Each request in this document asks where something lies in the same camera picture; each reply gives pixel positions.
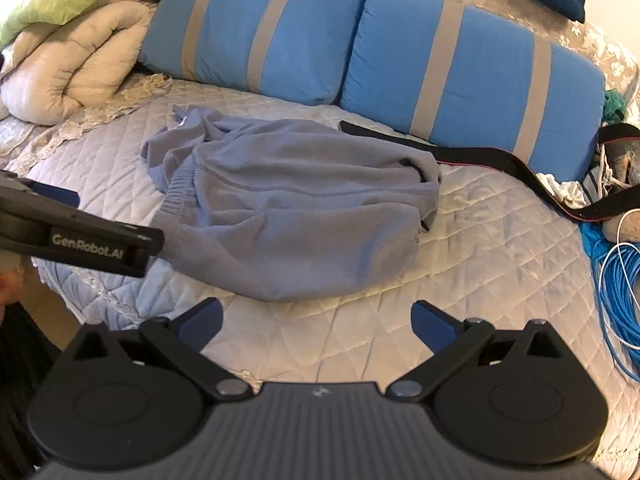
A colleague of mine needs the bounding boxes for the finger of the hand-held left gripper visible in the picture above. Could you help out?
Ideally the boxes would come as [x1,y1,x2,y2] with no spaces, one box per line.
[0,170,81,209]

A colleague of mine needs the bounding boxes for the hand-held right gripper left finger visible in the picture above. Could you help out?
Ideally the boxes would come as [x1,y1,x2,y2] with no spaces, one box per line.
[62,297,253,403]

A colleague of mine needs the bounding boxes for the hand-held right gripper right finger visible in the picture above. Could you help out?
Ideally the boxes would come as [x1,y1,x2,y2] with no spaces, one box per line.
[387,300,576,403]

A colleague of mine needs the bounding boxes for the lavender grey sweatpants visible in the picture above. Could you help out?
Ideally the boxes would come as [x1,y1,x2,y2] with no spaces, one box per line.
[140,104,443,303]

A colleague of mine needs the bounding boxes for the quilted pale bedspread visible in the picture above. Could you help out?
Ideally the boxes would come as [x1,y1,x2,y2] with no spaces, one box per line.
[0,72,640,466]

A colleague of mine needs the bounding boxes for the beige comforter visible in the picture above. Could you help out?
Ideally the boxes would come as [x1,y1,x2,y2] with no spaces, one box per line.
[0,0,161,126]

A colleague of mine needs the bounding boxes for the crumpled white cloth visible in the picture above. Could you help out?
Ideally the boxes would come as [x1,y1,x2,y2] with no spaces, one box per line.
[537,172,593,208]

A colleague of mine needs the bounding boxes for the beige plush item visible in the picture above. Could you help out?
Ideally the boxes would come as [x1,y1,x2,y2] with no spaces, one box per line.
[602,212,640,243]

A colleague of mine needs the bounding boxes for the blue pillow with beige stripes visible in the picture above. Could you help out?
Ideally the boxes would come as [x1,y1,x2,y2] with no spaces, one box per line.
[137,0,368,107]
[340,0,607,183]

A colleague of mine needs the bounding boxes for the black bag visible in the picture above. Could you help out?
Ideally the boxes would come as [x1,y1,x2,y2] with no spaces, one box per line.
[595,124,640,196]

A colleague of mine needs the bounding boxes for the teal yarn bundle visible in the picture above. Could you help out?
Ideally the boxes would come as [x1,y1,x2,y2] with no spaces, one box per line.
[602,89,628,123]

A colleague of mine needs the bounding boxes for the black strap with red edge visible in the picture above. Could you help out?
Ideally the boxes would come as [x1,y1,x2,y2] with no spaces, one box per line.
[339,120,640,222]

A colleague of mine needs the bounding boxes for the blue cable coil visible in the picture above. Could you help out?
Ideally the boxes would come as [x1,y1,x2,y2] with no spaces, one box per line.
[580,220,640,376]

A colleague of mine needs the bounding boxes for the white cable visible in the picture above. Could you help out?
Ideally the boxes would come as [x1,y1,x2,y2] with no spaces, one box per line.
[616,209,640,311]

